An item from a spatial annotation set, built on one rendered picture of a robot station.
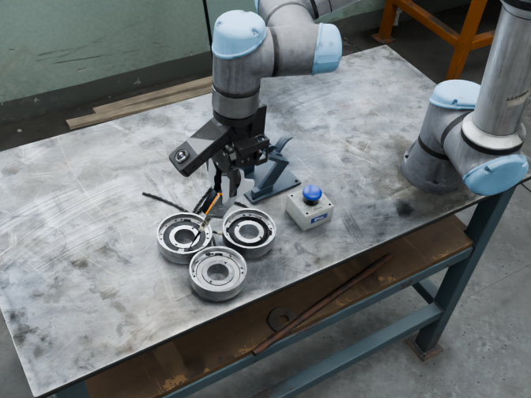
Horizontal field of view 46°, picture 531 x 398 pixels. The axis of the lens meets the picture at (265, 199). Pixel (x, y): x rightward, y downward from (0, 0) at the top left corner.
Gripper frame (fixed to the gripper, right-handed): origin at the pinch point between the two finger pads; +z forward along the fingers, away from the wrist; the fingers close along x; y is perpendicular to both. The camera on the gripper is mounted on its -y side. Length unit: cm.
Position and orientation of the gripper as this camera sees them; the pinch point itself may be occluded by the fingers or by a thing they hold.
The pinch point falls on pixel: (220, 198)
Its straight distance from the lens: 114.0
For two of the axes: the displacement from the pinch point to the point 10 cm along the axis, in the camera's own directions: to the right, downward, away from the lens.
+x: -5.6, -6.2, 5.5
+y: 8.3, -3.5, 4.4
